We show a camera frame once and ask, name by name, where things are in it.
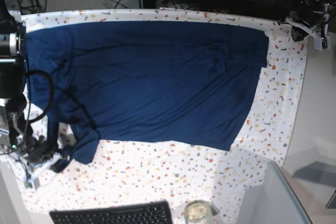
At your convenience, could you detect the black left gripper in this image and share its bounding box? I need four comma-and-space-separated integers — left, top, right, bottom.
288, 5, 328, 42

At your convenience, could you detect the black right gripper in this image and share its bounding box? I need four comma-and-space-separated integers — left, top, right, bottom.
23, 135, 58, 163

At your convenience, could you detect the dark blue t-shirt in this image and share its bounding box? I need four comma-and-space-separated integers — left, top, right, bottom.
26, 21, 269, 164

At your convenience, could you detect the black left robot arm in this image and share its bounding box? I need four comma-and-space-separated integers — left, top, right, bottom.
286, 0, 335, 49

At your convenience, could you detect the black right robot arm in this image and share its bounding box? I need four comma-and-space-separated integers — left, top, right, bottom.
1, 0, 58, 165

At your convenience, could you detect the terrazzo patterned table cloth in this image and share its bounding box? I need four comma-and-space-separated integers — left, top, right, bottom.
0, 7, 311, 223

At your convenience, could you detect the black computer keyboard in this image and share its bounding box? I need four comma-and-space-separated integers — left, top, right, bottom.
49, 201, 173, 224

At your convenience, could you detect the clear glass jar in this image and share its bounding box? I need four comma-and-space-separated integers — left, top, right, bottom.
184, 200, 213, 224

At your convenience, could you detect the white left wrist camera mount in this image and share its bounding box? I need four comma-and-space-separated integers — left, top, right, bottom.
278, 16, 331, 51

